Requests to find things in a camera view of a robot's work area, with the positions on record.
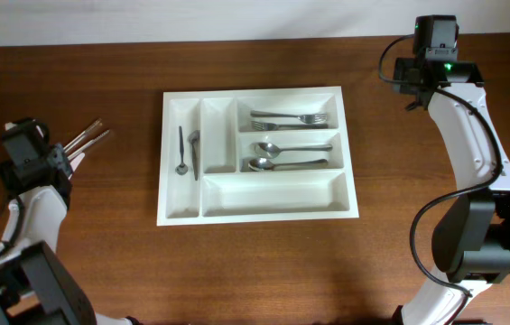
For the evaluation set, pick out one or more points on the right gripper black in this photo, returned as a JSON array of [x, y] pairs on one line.
[[402, 69]]

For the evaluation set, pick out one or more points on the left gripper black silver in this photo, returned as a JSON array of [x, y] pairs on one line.
[[11, 169]]

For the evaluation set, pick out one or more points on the steel fork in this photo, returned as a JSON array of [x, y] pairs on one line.
[[266, 126], [306, 119]]

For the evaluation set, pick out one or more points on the small thin steel teaspoon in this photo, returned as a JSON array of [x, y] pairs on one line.
[[182, 167]]

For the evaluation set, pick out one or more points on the steel teaspoon patterned handle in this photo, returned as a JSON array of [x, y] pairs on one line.
[[193, 140]]

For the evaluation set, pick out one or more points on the large steel tablespoon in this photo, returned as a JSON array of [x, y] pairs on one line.
[[270, 151]]

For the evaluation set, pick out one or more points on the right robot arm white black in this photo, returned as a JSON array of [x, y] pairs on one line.
[[460, 240]]

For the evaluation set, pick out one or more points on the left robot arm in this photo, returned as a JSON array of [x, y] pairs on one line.
[[35, 287]]

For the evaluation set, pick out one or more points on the pink plastic knife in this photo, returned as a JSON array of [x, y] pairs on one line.
[[75, 162]]

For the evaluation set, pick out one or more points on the white plastic cutlery tray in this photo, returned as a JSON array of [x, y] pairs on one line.
[[227, 191]]

